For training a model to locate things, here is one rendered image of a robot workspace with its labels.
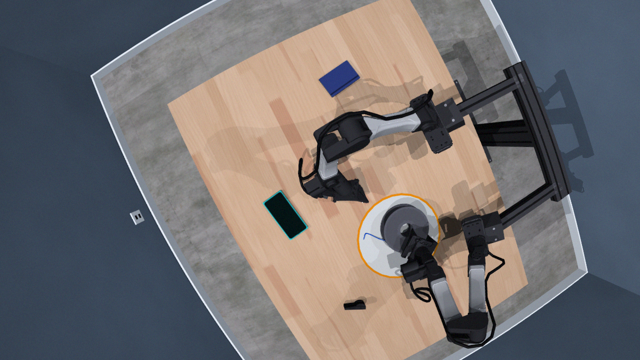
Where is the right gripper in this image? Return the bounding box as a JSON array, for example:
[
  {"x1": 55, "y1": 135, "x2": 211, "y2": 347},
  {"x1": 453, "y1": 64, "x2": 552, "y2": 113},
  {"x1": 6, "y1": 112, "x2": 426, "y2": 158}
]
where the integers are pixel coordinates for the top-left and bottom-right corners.
[{"x1": 333, "y1": 177, "x2": 369, "y2": 203}]

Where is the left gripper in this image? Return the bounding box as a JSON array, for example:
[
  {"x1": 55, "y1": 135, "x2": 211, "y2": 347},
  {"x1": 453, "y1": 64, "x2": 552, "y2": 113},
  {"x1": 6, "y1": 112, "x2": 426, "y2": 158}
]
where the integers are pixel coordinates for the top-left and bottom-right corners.
[{"x1": 401, "y1": 229, "x2": 438, "y2": 262}]

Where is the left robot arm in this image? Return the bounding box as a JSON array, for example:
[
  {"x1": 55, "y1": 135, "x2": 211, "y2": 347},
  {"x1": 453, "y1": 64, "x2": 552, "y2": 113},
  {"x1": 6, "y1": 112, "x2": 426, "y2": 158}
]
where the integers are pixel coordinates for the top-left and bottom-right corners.
[{"x1": 400, "y1": 219, "x2": 489, "y2": 344}]

